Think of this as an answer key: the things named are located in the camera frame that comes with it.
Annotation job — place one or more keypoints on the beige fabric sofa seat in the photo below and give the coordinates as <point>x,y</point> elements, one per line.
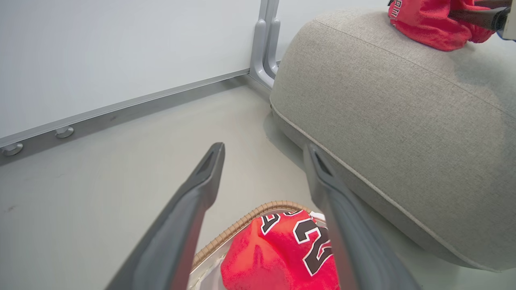
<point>403,133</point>

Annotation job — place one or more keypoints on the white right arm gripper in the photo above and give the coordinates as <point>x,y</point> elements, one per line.
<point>508,24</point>

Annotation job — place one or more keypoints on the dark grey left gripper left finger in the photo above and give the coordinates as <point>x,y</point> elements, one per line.
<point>183,225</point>

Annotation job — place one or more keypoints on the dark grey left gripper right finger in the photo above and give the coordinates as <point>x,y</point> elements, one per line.
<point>354,237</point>

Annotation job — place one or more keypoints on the grey partition panel post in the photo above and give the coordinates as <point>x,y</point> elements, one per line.
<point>266,40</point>

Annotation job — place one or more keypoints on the grey partition base rail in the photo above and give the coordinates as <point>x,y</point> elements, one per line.
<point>121,108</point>

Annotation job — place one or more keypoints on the red garment with white lettering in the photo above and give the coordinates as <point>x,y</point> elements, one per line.
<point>431,22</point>

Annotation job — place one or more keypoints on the red basketball jersey with numbers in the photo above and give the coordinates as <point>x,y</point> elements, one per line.
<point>278,257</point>

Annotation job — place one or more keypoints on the woven rim laundry basket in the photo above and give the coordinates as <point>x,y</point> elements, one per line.
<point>238,229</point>

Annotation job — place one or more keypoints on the round grey partition foot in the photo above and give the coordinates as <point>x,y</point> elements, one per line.
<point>12,149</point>
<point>64,131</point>

